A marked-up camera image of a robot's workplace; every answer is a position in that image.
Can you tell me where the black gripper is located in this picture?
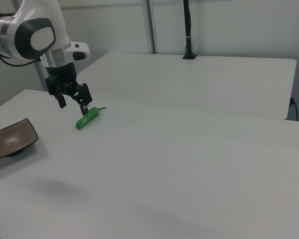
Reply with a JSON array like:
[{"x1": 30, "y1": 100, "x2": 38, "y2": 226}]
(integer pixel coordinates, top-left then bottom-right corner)
[{"x1": 44, "y1": 62, "x2": 93, "y2": 116}]

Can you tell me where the green chili pepper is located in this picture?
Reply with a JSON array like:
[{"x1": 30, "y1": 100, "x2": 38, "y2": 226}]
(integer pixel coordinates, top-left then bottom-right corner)
[{"x1": 75, "y1": 106, "x2": 107, "y2": 130}]

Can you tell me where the brown ceramic plate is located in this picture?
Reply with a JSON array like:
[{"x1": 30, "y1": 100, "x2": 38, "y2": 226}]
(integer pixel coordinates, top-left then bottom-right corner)
[{"x1": 0, "y1": 118, "x2": 39, "y2": 162}]

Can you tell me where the white folding table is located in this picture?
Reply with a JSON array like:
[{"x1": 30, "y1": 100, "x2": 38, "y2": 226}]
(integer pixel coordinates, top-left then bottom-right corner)
[{"x1": 76, "y1": 52, "x2": 298, "y2": 120}]

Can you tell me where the black pole with base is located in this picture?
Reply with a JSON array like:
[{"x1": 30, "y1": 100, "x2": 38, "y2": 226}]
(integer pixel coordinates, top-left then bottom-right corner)
[{"x1": 182, "y1": 0, "x2": 197, "y2": 60}]

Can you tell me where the slanted grey metal frame post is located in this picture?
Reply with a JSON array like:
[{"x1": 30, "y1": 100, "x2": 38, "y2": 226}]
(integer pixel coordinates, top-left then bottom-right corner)
[{"x1": 35, "y1": 59, "x2": 51, "y2": 93}]

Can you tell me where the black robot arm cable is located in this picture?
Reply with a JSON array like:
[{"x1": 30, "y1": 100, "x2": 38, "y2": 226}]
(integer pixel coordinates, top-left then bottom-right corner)
[{"x1": 0, "y1": 56, "x2": 41, "y2": 68}]

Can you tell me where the black power cable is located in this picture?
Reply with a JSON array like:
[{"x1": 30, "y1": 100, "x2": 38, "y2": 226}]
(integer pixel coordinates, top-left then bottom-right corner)
[{"x1": 289, "y1": 97, "x2": 299, "y2": 122}]

